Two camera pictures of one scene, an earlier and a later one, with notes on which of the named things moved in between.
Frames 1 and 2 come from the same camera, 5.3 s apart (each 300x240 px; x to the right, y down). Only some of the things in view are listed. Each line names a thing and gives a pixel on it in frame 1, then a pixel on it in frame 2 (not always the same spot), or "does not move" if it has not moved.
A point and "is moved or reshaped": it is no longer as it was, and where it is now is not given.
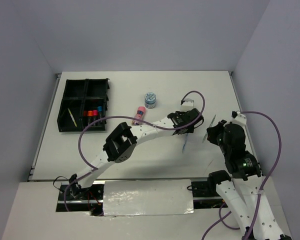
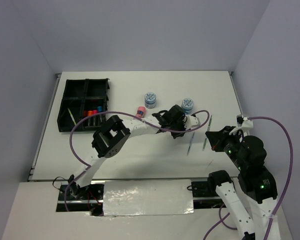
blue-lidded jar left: (150, 100) does not move
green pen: (210, 125) is moved or reshaped
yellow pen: (72, 117) does not move
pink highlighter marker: (95, 115) does not move
